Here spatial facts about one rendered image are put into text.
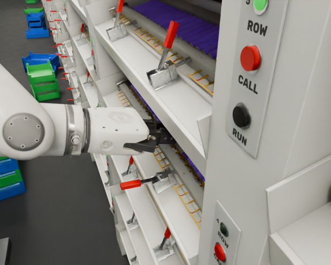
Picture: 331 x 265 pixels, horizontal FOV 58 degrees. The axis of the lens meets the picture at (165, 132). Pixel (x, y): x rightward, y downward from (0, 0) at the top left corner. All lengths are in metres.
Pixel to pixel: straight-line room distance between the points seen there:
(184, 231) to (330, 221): 0.28
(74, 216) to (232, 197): 1.35
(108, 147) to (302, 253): 0.34
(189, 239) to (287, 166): 0.30
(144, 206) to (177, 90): 0.44
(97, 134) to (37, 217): 1.20
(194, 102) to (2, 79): 0.23
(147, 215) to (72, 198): 0.94
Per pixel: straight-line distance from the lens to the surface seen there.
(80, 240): 1.48
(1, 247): 1.19
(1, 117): 0.39
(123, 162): 0.94
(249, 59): 0.20
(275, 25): 0.19
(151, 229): 0.75
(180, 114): 0.37
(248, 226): 0.27
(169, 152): 0.58
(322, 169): 0.23
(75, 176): 1.80
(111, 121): 0.50
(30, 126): 0.39
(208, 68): 0.40
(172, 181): 0.55
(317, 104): 0.19
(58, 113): 0.48
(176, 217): 0.50
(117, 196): 1.12
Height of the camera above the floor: 1.13
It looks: 33 degrees down
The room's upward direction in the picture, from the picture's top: straight up
